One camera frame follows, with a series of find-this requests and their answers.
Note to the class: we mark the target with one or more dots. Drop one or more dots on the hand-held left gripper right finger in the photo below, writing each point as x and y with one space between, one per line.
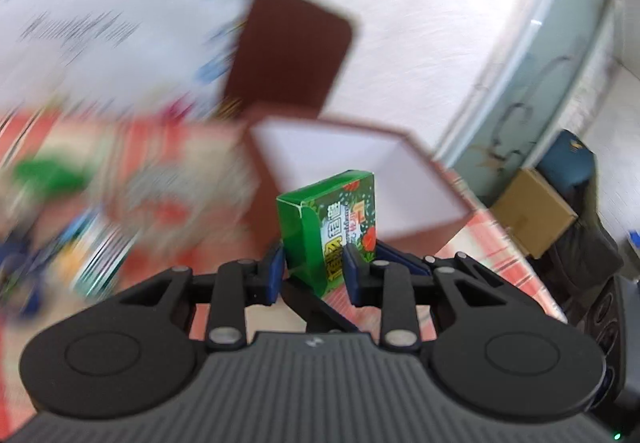
351 275

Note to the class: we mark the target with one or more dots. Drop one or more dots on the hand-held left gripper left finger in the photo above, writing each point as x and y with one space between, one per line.
272 275

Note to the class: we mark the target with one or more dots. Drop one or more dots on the small green printed box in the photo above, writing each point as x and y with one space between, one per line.
310 233

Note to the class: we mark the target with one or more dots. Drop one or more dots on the brown box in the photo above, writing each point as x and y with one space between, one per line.
425 203

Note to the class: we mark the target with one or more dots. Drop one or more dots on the red plaid tablecloth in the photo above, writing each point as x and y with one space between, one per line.
165 243

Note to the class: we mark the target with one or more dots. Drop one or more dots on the clear bag of beads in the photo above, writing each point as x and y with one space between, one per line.
160 190

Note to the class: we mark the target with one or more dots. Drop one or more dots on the closed cardboard box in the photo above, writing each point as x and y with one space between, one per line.
535 213

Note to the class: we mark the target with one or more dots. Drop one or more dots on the dark blue bag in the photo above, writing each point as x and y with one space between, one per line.
567 158

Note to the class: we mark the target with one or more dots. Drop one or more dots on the white floral chair cover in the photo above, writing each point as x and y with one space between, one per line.
125 23

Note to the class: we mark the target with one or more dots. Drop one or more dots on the frosted glass door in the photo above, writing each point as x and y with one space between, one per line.
550 48

